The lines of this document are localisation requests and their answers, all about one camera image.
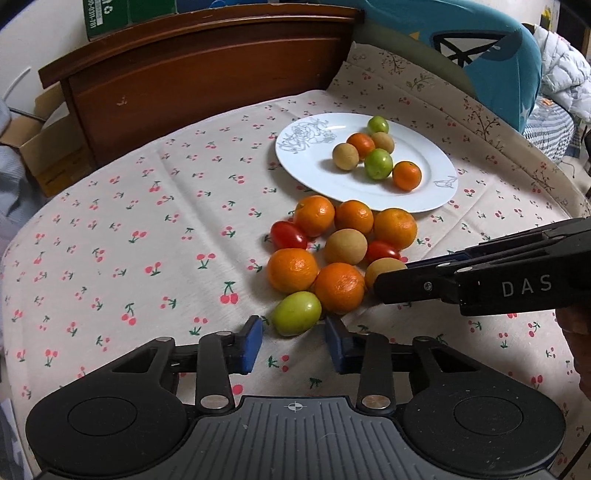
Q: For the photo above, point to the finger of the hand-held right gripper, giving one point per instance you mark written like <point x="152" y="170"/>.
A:
<point x="457" y="256"/>
<point x="401" y="288"/>

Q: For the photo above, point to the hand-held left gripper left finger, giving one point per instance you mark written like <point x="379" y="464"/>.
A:
<point x="253" y="344"/>

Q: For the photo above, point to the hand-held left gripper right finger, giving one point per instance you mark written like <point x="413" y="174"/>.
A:
<point x="334" y="344"/>

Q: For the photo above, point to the red cherry tomato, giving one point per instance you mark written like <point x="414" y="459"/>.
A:
<point x="382" y="251"/>
<point x="288" y="234"/>

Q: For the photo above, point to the green jujube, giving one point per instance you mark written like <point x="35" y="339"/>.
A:
<point x="378" y="163"/>
<point x="378" y="123"/>
<point x="296" y="313"/>

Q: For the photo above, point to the white oval plate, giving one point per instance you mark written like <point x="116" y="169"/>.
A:
<point x="314" y="175"/>

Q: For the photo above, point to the person's right hand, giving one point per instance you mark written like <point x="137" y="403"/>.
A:
<point x="579" y="337"/>

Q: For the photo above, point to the beige floral cloth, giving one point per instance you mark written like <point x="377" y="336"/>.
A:
<point x="461" y="115"/>

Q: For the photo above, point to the houndstooth blanket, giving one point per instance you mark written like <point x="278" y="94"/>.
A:
<point x="549" y="129"/>

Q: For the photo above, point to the cherry print tablecloth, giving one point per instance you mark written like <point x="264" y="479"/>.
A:
<point x="138" y="230"/>

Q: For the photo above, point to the teal star print pillow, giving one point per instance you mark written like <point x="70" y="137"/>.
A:
<point x="503" y="78"/>

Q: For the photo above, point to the white puffy jacket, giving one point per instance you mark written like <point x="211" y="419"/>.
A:
<point x="563" y="64"/>

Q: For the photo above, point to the olive grey cushion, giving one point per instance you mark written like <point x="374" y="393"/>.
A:
<point x="392" y="46"/>

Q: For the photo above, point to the brown wooden headboard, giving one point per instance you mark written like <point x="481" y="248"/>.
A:
<point x="207" y="78"/>

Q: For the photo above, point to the cardboard box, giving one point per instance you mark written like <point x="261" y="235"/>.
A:
<point x="51" y="147"/>

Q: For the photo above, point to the grey striped cloth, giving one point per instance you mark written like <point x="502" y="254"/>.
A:
<point x="11" y="194"/>

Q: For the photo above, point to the green printed carton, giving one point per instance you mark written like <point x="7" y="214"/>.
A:
<point x="129" y="14"/>

